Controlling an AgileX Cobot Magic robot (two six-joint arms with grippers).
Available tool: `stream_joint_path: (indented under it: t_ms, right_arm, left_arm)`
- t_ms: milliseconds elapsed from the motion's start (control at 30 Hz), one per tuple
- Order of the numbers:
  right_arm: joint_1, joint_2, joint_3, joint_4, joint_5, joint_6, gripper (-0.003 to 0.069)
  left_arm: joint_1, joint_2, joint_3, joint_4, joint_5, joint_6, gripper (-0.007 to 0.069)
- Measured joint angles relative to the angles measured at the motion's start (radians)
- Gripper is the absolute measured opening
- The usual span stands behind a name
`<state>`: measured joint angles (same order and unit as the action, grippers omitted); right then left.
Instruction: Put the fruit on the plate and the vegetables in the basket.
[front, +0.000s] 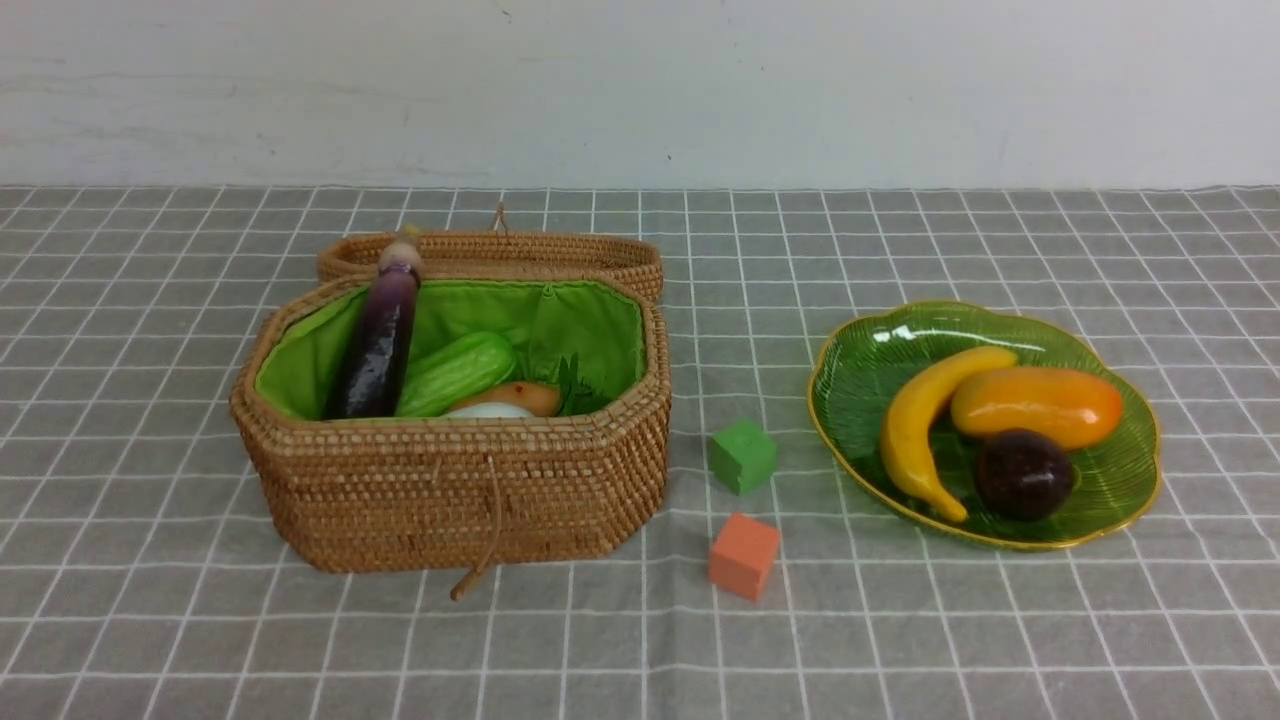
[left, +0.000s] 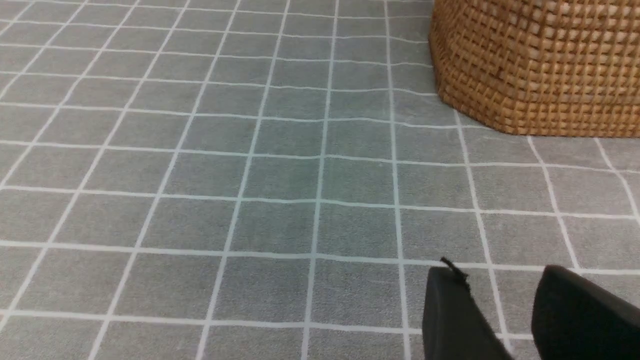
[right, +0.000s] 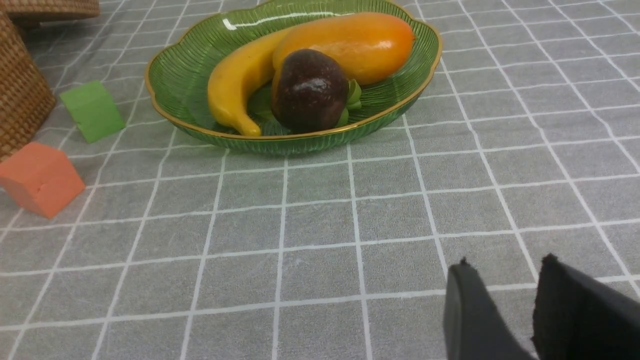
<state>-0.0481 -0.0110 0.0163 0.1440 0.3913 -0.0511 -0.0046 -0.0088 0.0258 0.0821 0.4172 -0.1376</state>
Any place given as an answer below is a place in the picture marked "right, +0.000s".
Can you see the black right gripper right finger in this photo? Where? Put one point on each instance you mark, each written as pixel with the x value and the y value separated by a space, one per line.
pixel 577 317

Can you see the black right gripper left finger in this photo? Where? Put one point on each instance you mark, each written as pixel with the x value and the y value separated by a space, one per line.
pixel 473 327

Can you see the dark purple mangosteen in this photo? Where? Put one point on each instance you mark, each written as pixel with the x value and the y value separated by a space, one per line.
pixel 310 93

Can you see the orange yellow mango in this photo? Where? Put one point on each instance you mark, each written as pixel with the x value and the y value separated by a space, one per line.
pixel 369 46

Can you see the yellow banana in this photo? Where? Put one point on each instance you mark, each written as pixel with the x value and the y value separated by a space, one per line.
pixel 236 77

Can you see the green glass plate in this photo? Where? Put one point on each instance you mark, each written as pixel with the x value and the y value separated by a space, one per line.
pixel 177 77

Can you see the green foam block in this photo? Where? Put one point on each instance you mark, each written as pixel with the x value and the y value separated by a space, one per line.
pixel 93 109

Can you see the orange foam block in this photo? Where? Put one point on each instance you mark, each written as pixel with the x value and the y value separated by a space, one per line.
pixel 41 179

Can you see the woven wicker basket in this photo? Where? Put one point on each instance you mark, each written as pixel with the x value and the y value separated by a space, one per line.
pixel 26 99

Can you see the woven wicker basket lid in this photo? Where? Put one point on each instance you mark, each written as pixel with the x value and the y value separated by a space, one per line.
pixel 31 13

